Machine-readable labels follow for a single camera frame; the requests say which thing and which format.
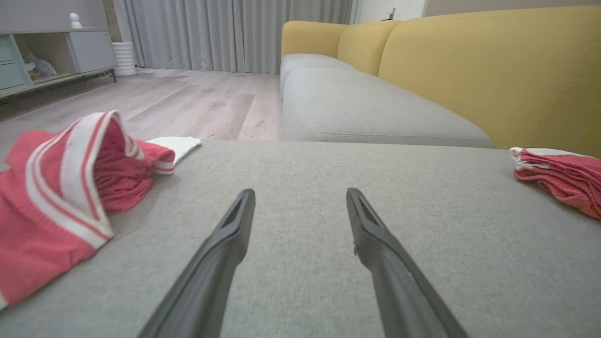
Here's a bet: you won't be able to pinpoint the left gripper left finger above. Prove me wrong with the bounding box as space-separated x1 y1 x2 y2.
139 189 256 338

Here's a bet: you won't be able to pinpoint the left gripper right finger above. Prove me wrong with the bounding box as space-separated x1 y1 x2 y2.
346 188 470 338

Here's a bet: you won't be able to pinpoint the red shirt with white sleeves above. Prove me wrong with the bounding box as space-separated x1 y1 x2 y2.
0 111 202 310

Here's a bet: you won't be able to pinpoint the red shorts with white stripe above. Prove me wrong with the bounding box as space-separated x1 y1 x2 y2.
510 147 601 221

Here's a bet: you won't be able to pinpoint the large grey sofa seat cushion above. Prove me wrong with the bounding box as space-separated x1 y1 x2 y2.
0 140 601 338

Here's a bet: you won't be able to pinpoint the yellow sofa backrest cushion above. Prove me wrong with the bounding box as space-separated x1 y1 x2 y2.
281 21 350 59
337 20 403 77
378 6 601 158

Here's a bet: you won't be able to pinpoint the white ribbed floor vase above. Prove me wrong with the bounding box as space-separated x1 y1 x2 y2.
112 42 138 77

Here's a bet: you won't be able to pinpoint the grey curtain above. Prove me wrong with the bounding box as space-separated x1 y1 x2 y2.
113 0 354 75

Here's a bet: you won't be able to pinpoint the low media cabinet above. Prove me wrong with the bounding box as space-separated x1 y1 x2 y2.
0 28 117 101

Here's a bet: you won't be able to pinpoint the soft toy in cabinet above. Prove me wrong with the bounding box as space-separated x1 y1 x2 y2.
21 51 58 81

